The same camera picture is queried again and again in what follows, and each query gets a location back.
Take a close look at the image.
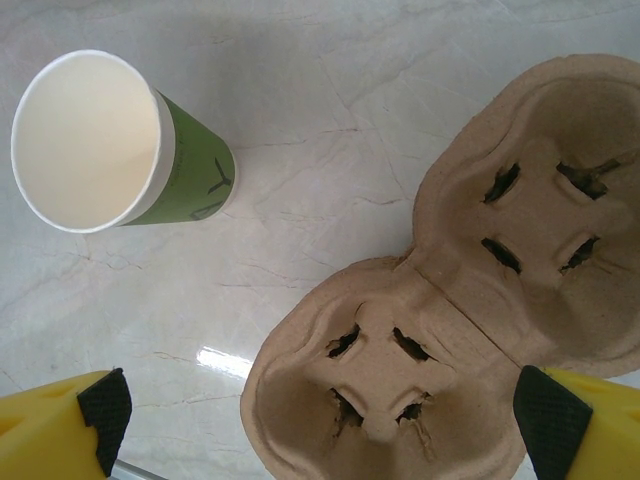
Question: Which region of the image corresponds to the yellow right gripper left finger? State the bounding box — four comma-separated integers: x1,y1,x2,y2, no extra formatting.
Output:
0,368,132,480

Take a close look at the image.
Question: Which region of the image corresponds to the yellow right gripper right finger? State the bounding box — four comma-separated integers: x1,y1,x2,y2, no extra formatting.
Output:
513,365,640,480

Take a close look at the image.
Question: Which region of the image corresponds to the green paper cup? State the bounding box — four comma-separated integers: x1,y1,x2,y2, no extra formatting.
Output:
10,49,240,235

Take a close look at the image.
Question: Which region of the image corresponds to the brown pulp cup carrier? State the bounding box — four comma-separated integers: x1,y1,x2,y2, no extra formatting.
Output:
241,53,640,480

